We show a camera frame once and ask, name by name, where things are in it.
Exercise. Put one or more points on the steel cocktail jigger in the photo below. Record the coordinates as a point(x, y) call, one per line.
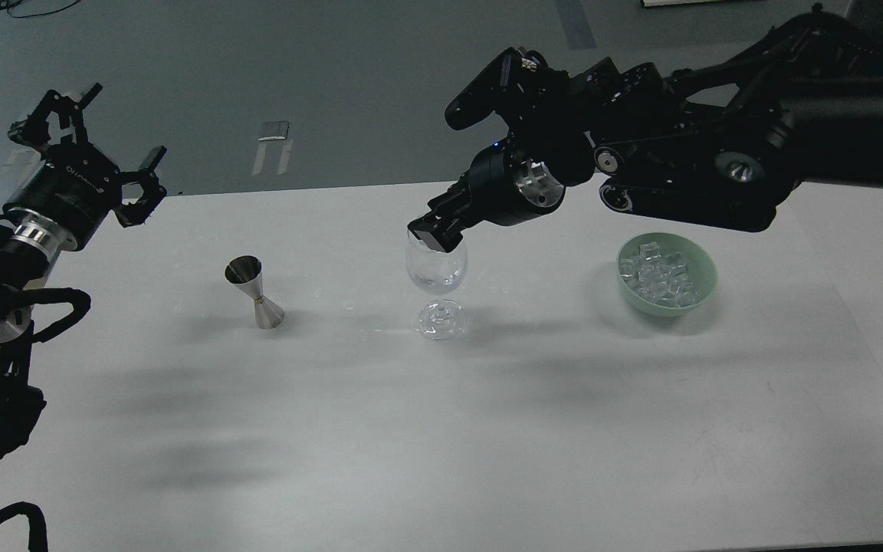
point(245, 274)

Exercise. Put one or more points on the clear ice cubes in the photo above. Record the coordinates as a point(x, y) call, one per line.
point(659, 276)

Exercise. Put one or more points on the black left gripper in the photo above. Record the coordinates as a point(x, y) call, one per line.
point(75, 185)

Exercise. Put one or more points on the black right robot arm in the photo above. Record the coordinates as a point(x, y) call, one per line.
point(720, 146)

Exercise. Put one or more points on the grey floor plate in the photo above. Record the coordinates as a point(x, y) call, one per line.
point(274, 131)

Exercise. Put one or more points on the clear wine glass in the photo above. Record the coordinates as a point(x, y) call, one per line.
point(439, 275)

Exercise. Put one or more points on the green bowl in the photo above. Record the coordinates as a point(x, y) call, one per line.
point(701, 267)

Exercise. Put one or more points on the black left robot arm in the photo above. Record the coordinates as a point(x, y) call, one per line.
point(31, 313)

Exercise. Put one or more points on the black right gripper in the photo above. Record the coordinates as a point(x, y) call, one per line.
point(499, 188)

